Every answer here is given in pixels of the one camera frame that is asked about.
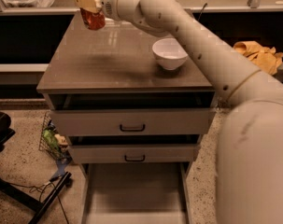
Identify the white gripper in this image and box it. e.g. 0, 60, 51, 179
74, 0, 125, 21

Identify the red coke can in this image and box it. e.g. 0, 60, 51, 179
80, 8, 106, 31

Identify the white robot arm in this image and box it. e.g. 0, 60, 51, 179
75, 0, 283, 224

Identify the grey drawer cabinet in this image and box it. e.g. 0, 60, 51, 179
35, 9, 217, 224

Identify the open bottom drawer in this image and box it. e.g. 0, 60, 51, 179
80, 162, 192, 224

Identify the white ceramic bowl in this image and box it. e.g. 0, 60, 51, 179
152, 38, 188, 71

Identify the black chair base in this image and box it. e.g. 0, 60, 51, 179
0, 110, 74, 224

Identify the yellow crumpled cloth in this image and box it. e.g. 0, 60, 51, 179
233, 41, 283, 76

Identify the top drawer with black handle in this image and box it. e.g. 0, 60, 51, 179
50, 108, 215, 136

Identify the drawer with black handle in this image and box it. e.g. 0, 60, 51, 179
69, 144, 200, 163
50, 108, 215, 136

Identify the wire basket with items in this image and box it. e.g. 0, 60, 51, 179
39, 112, 70, 161

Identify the middle drawer with black handle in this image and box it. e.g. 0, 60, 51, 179
69, 144, 200, 163

